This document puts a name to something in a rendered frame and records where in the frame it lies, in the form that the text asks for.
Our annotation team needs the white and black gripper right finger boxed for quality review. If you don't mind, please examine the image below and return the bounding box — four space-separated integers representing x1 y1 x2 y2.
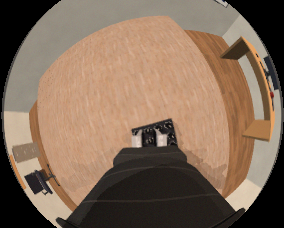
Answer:
153 129 167 146

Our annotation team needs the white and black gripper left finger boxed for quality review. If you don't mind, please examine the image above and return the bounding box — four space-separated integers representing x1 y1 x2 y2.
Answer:
131 130 144 147

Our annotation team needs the black square box with knobs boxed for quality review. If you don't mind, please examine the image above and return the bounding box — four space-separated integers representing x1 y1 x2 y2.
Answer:
131 119 178 147

